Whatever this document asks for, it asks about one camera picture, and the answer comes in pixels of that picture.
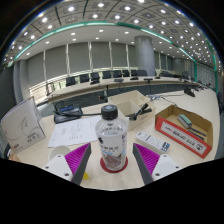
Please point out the long curved conference desk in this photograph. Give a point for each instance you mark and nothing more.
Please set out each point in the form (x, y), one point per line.
(100, 88)

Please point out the small white flat box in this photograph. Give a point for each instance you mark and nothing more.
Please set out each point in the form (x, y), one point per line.
(153, 141)

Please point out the open brown box red side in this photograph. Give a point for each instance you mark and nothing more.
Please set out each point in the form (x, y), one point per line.
(181, 136)

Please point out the small black desk microphone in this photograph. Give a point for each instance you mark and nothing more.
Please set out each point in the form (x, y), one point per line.
(189, 92)

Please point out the flat round red coaster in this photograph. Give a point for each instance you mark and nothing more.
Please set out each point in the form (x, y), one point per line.
(104, 167)

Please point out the row of black office chairs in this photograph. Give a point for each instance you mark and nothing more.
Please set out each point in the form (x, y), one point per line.
(95, 76)

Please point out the ceiling spot lights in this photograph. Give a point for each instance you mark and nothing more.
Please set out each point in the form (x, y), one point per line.
(99, 5)

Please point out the large white carton box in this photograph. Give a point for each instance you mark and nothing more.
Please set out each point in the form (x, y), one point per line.
(21, 126)

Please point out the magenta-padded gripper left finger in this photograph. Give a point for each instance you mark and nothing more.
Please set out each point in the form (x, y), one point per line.
(77, 158)

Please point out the white printed paper sheet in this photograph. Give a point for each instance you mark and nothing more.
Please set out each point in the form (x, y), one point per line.
(73, 131)

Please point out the round grey column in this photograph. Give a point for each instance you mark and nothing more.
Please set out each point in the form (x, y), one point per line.
(145, 55)

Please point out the clear bottle with black cap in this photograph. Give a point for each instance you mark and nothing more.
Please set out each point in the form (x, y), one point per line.
(111, 140)

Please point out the white open cardboard box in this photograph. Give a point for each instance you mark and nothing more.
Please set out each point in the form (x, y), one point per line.
(133, 103)

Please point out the grey-green stapler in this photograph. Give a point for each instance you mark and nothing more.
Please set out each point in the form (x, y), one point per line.
(184, 120)

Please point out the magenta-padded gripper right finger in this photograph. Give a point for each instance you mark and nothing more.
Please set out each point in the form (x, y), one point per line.
(146, 158)

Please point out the black clip tool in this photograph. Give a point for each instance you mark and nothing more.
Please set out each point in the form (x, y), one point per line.
(140, 111)

